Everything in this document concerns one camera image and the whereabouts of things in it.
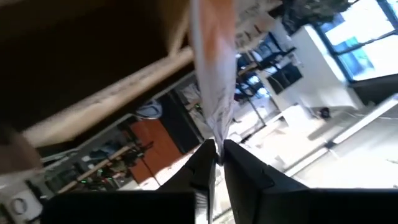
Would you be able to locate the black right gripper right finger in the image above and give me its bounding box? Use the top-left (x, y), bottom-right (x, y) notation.
top-left (223, 139), bottom-right (398, 224)

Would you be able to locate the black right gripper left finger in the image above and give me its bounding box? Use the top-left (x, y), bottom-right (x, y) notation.
top-left (42, 139), bottom-right (218, 224)

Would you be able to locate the dark wooden tea box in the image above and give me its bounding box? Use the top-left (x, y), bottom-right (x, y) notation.
top-left (0, 0), bottom-right (203, 149)

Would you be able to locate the orange partition panel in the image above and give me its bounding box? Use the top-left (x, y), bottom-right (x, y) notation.
top-left (129, 118), bottom-right (184, 184)

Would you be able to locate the black partition panel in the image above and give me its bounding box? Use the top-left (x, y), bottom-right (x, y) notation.
top-left (158, 91), bottom-right (201, 155)

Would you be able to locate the dark window frame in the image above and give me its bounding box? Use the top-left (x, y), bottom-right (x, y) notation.
top-left (313, 0), bottom-right (398, 85)

